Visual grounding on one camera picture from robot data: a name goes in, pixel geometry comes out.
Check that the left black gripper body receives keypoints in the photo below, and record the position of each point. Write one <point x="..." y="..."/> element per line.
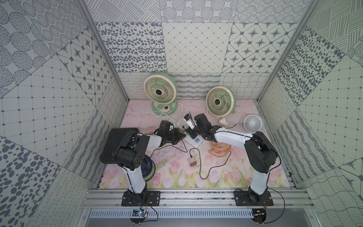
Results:
<point x="172" y="135"/>

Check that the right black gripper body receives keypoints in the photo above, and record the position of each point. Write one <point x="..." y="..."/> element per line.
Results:
<point x="196" y="131"/>

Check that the white power strip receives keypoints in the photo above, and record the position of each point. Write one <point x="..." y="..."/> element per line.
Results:
<point x="196" y="142"/>

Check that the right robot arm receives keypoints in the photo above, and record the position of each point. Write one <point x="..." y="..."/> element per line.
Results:
<point x="261" y="153"/>

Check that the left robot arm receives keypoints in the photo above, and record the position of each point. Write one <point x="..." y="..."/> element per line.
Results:
<point x="127" y="147"/>

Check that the orange small fan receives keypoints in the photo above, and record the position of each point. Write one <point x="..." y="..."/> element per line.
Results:
<point x="219" y="150"/>

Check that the right green cream desk fan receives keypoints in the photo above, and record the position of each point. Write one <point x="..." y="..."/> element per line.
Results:
<point x="220" y="101"/>

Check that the green cream desk fan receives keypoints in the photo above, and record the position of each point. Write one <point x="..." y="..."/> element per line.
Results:
<point x="220" y="101"/>
<point x="162" y="90"/>

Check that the dark blue small fan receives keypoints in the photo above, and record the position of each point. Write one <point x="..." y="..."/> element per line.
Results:
<point x="148" y="168"/>

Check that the left green cream desk fan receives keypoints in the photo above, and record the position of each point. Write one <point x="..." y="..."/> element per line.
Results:
<point x="162" y="90"/>

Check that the small white fan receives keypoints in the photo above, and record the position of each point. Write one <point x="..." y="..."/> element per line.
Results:
<point x="253" y="123"/>

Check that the floral pink table mat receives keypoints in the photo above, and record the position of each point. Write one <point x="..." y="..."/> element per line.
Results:
<point x="172" y="167"/>

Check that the black tablet pad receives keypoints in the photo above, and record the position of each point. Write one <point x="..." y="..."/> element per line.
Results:
<point x="114" y="136"/>

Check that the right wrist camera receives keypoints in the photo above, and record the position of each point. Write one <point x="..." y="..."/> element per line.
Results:
<point x="189" y="120"/>

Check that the white fan handle knob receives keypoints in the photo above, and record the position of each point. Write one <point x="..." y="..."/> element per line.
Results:
<point x="222" y="121"/>

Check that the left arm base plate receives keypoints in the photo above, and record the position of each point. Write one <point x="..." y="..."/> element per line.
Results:
<point x="152" y="198"/>

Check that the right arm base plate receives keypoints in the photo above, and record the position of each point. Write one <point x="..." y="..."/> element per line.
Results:
<point x="250" y="198"/>

